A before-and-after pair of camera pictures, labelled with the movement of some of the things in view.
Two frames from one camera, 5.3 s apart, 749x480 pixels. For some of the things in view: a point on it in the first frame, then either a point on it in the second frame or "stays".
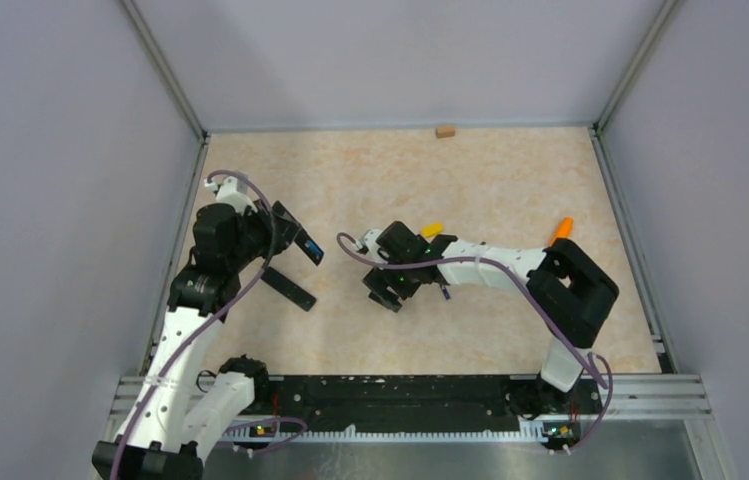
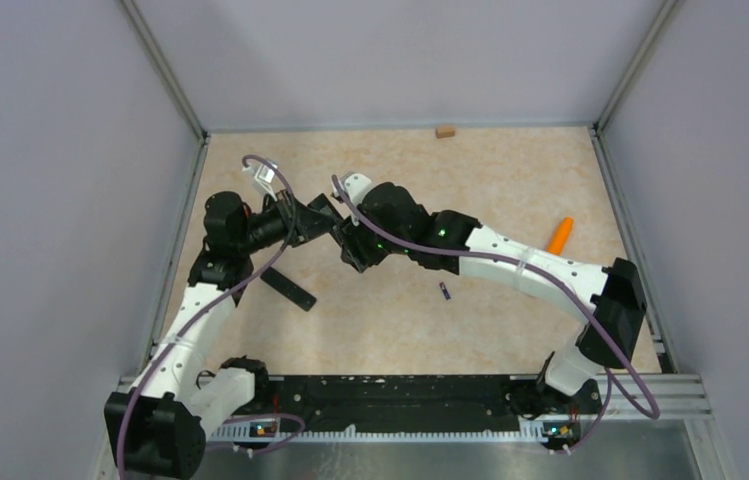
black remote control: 288,289 stays
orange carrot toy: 562,230 stays
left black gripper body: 270,239 -> 299,232
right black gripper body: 400,280 -> 367,247
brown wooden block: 445,131 stays
